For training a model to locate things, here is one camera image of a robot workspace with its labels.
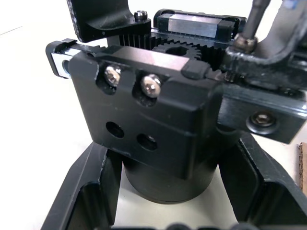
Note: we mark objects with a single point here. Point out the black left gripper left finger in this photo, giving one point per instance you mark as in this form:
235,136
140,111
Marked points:
79,191

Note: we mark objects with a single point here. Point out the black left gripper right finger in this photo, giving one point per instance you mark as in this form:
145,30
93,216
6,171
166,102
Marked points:
275,196

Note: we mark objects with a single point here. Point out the black gripper body workpiece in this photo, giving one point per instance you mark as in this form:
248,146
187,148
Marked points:
153,124

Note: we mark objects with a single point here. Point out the worn black finger piece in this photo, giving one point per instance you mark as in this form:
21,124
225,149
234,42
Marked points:
266,58

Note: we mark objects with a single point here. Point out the brass-coloured screw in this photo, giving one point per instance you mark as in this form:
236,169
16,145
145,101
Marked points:
245,43

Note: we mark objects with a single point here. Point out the silver electric screwdriver bit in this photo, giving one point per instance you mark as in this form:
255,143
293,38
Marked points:
255,16

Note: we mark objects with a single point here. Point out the brown cardboard piece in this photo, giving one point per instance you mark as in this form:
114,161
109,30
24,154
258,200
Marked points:
302,165

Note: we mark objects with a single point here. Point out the dark hex socket screw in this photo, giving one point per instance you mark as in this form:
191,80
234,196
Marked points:
262,119

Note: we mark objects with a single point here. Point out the silver pan head screw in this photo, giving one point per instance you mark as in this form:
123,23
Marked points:
150,86
112,75

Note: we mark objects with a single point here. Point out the black curved finger piece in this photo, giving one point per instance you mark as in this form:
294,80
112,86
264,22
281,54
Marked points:
100,19

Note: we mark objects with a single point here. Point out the small silver cap screw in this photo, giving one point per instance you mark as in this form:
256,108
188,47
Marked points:
140,15

